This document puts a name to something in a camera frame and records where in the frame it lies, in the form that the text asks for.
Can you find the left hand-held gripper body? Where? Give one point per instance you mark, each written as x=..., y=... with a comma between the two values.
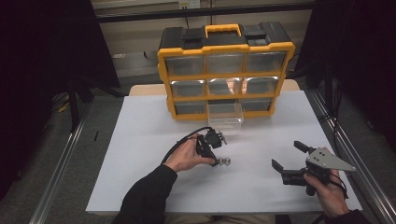
x=213, y=140

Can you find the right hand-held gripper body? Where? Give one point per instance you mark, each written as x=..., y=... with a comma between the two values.
x=325, y=160

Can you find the small clear plastic drawer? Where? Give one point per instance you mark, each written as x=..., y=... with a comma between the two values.
x=224, y=110

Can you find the yellow black organizer case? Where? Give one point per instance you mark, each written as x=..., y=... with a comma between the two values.
x=224, y=46

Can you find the person's left hand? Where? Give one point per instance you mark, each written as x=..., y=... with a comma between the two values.
x=183, y=155

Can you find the person's right hand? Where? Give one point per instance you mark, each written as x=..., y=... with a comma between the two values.
x=331, y=197

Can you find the white table sheet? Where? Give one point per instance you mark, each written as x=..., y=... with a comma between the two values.
x=236, y=193

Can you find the grid of clear drawers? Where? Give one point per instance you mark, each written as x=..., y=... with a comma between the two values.
x=185, y=66

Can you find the black curtain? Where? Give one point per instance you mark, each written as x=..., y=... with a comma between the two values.
x=37, y=62
x=358, y=46

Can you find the small black floor object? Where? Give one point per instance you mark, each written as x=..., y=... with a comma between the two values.
x=96, y=135

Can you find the black horizontal bar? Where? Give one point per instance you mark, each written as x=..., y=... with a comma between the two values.
x=155, y=15

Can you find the black metal stand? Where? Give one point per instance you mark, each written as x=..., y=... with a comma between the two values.
x=73, y=105

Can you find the aluminium floor rail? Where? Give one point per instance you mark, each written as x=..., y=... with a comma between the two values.
x=59, y=168
x=358, y=155

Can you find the white wall outlet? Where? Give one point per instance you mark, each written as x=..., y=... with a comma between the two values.
x=190, y=4

